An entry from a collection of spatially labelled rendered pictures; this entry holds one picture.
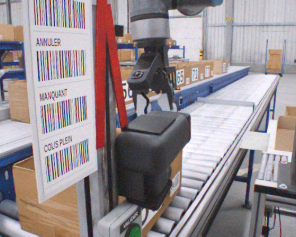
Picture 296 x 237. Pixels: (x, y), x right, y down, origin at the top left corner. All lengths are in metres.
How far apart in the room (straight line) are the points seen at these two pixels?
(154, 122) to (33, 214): 0.46
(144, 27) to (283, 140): 0.90
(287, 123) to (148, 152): 1.35
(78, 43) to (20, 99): 1.02
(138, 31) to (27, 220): 0.51
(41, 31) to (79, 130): 0.10
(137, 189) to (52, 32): 0.21
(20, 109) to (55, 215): 0.71
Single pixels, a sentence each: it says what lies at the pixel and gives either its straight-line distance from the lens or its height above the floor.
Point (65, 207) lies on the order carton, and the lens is 0.66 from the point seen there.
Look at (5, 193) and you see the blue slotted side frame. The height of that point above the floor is 0.75.
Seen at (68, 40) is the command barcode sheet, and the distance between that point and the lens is 0.28.
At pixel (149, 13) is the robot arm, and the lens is 0.67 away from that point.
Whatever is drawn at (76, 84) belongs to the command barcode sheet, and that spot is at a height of 1.14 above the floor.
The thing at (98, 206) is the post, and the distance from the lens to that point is 0.36.
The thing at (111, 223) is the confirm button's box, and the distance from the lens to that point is 0.35.
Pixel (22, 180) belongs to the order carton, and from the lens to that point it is 0.72.
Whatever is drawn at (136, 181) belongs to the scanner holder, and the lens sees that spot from 0.36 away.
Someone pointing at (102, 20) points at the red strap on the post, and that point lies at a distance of 0.32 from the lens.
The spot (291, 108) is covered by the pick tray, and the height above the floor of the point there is 0.84.
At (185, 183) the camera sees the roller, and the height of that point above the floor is 0.74.
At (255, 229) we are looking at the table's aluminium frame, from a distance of 1.12.
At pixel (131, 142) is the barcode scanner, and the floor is 1.07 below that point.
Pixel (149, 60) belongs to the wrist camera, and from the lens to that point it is 0.65.
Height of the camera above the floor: 1.18
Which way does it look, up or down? 13 degrees down
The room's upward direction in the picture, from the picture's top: straight up
